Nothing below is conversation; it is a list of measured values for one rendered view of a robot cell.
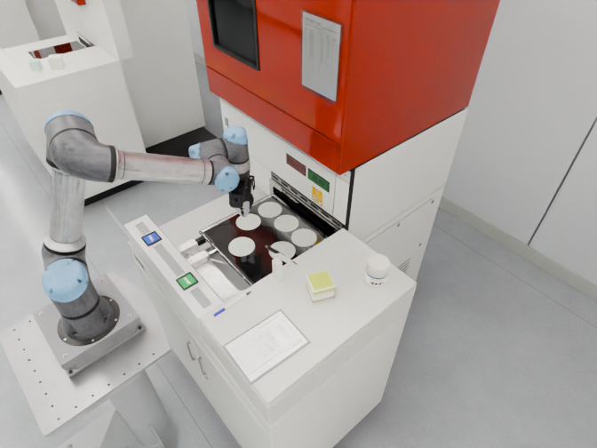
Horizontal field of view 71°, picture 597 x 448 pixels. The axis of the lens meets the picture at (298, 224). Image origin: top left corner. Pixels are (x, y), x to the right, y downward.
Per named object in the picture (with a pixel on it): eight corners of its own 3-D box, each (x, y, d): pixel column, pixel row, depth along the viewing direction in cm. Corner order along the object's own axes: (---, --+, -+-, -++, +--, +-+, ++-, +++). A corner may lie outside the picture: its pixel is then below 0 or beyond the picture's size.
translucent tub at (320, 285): (326, 282, 138) (328, 268, 133) (334, 300, 133) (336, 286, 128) (305, 287, 137) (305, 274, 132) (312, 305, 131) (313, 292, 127)
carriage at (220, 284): (195, 247, 165) (193, 242, 163) (248, 306, 145) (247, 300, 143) (176, 257, 161) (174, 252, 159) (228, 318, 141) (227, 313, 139)
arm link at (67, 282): (59, 324, 123) (39, 295, 113) (54, 292, 131) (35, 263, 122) (102, 307, 127) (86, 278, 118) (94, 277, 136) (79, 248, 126)
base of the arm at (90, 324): (70, 348, 128) (57, 331, 121) (59, 314, 137) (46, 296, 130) (119, 324, 134) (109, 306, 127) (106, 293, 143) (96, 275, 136)
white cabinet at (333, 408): (260, 288, 258) (250, 182, 202) (379, 408, 204) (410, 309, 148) (166, 348, 227) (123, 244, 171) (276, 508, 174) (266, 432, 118)
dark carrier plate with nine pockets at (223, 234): (273, 196, 181) (272, 196, 181) (327, 239, 162) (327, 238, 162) (203, 232, 165) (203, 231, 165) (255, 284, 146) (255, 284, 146)
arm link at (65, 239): (43, 291, 128) (49, 127, 100) (39, 260, 137) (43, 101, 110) (87, 286, 135) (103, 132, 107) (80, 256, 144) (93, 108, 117)
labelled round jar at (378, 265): (374, 268, 142) (378, 250, 136) (390, 281, 138) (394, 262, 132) (359, 279, 139) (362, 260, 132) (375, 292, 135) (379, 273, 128)
